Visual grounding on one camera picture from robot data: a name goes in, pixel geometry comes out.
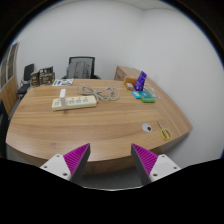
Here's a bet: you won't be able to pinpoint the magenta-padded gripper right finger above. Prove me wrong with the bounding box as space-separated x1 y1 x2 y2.
130 143 182 185

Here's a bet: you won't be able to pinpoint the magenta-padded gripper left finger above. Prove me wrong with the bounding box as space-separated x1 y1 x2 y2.
39 143 92 185

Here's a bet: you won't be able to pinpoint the white charger block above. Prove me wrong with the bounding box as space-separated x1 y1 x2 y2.
59 88 67 109

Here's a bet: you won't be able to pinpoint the round white disc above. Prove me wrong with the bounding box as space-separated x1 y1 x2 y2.
141 122 154 134

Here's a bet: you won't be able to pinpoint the cream power strip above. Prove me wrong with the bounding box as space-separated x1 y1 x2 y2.
51 95 98 112

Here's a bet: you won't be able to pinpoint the green box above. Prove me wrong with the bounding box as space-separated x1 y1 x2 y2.
138 90 157 104

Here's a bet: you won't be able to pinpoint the small blue box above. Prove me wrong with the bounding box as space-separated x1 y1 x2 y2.
131 90 143 100

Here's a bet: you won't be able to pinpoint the clear plastic bag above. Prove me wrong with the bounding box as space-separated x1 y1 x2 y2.
143 83 159 99

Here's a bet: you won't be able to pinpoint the printed white paper sheet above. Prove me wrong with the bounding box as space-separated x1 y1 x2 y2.
51 78 75 87

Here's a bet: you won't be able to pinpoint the purple standing package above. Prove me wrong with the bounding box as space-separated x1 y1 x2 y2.
133 70 148 92

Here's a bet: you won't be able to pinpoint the wooden glass-door cabinet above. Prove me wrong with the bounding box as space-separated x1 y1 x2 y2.
0 41 20 107

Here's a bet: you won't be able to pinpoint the large dark cardboard box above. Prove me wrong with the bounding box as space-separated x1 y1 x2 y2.
39 66 55 86

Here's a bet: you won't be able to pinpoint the orange box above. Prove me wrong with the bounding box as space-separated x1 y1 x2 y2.
124 77 138 86

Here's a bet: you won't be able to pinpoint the grey backpack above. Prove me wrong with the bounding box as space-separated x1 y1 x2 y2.
66 61 91 80

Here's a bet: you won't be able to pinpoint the small black chair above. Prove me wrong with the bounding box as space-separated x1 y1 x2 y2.
17 63 36 100

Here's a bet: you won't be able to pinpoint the low wooden side cabinet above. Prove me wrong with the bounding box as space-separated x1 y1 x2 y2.
114 65 143 83

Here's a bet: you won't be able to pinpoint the black mesh office chair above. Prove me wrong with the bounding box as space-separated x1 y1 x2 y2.
63 55 101 80

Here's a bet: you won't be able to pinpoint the yellow-handled scissors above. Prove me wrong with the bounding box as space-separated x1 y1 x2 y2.
157 121 172 141

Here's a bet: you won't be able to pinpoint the grey coiled cable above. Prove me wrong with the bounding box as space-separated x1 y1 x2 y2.
76 84 121 102

